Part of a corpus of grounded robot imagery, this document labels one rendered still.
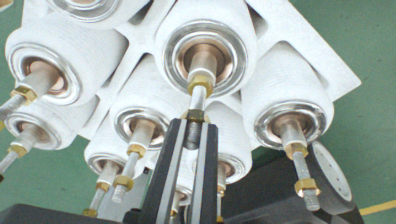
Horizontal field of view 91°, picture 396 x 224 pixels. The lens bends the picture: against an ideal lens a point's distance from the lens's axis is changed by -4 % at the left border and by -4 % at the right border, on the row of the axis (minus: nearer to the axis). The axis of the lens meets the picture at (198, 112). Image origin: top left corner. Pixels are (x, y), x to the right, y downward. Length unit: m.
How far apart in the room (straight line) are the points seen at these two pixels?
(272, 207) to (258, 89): 0.41
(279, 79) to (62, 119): 0.28
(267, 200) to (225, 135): 0.35
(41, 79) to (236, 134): 0.23
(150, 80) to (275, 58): 0.15
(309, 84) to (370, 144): 0.56
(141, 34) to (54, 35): 0.09
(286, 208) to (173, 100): 0.43
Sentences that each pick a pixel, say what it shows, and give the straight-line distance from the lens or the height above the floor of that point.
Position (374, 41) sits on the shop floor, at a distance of 0.54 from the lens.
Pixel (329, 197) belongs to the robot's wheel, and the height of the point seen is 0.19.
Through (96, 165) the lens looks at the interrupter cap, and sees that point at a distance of 0.36.
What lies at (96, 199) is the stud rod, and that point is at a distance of 0.33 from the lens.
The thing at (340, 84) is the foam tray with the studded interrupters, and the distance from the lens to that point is 0.32.
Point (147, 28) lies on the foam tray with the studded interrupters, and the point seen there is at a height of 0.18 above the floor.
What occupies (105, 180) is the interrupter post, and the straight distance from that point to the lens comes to 0.33.
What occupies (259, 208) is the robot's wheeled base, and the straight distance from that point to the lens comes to 0.61.
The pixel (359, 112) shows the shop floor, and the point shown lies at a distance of 0.65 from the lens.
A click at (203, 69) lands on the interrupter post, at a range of 0.15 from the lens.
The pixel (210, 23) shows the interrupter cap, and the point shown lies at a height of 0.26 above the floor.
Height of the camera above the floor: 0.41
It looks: 48 degrees down
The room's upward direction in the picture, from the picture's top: 171 degrees counter-clockwise
